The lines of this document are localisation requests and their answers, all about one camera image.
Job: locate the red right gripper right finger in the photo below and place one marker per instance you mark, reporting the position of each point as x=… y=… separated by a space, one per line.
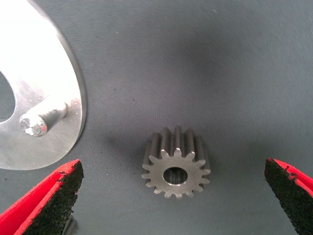
x=296 y=195

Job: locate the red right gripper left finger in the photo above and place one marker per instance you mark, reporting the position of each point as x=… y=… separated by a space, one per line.
x=36 y=210

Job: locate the round metal carrier plate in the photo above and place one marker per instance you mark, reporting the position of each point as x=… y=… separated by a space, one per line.
x=36 y=61

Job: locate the dark grey table cloth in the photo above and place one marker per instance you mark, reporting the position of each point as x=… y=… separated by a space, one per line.
x=195 y=73

